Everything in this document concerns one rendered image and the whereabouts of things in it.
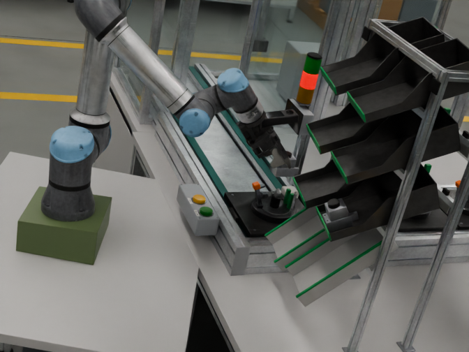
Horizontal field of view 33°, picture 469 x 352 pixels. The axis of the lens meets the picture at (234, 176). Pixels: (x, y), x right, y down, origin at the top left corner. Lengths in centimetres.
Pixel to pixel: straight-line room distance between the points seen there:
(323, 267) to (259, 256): 28
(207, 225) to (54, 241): 45
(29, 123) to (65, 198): 276
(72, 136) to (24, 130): 267
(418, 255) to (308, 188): 60
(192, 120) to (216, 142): 88
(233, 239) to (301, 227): 21
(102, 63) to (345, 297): 96
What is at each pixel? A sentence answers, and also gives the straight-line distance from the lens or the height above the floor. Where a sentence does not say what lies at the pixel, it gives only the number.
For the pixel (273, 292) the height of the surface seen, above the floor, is 86.
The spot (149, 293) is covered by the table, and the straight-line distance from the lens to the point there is 217.
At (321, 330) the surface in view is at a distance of 219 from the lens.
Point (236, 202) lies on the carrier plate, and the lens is 244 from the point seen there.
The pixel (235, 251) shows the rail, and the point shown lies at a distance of 225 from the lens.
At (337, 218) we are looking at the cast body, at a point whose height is 124.
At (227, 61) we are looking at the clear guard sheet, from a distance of 367.
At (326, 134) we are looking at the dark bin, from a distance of 204.
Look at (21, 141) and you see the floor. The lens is 474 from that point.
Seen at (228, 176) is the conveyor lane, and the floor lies 92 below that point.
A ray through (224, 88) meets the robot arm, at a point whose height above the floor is 138.
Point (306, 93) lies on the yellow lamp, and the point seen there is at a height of 130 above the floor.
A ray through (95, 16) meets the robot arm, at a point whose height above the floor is 154.
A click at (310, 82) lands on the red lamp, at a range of 247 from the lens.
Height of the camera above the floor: 217
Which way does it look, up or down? 28 degrees down
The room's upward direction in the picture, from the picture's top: 12 degrees clockwise
